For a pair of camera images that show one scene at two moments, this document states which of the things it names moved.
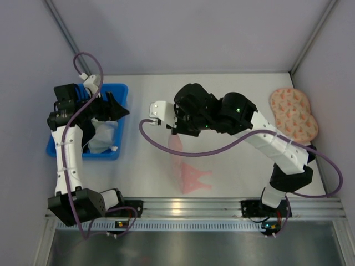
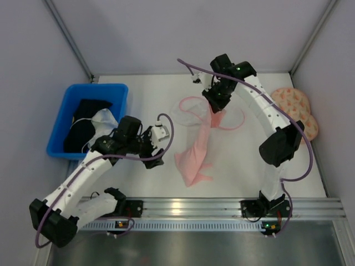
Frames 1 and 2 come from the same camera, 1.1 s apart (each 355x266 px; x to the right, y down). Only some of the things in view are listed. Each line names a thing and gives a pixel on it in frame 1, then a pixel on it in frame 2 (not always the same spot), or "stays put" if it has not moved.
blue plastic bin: (120, 91) stays put
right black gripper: (181, 127) → (215, 100)
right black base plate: (255, 209) stays put
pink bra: (187, 177) → (191, 163)
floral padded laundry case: (292, 111) stays put
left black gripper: (106, 105) → (150, 145)
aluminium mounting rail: (231, 208) stays put
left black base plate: (126, 212) stays put
